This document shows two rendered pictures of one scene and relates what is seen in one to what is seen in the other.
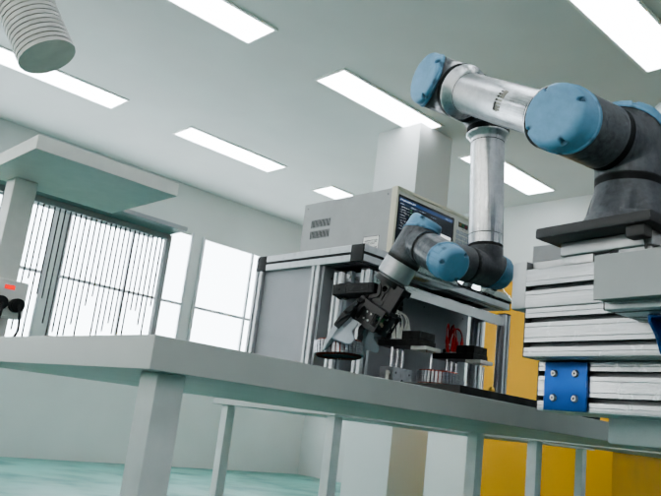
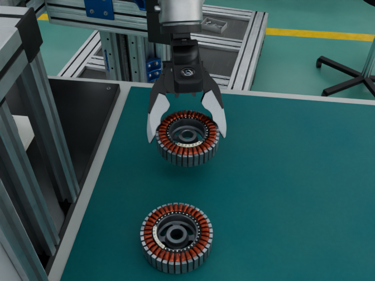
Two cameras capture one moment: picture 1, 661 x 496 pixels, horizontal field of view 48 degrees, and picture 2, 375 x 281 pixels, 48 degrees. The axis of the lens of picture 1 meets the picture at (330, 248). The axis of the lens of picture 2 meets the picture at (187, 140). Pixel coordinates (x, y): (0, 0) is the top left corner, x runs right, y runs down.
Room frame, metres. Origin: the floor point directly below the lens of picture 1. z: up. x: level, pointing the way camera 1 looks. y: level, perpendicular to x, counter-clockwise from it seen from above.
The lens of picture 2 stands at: (1.99, 0.36, 1.34)
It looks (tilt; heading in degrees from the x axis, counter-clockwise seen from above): 44 degrees down; 230
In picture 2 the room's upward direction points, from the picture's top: straight up
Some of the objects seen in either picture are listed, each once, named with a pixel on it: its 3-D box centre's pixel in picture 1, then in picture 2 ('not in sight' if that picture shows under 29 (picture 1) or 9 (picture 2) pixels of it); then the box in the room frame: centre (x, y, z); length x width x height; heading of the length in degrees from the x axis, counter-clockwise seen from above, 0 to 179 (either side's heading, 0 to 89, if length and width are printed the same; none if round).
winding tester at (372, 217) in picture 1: (392, 246); not in sight; (2.24, -0.19, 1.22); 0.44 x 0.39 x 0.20; 132
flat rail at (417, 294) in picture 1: (443, 302); not in sight; (2.07, -0.34, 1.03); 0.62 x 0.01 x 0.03; 132
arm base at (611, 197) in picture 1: (628, 208); not in sight; (1.25, -0.52, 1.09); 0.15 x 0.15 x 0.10
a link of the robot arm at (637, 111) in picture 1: (627, 145); not in sight; (1.24, -0.51, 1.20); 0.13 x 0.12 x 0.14; 121
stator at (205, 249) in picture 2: not in sight; (176, 236); (1.77, 0.08, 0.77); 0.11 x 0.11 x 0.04
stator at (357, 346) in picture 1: (338, 348); (187, 137); (1.65, -0.05, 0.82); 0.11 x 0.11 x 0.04
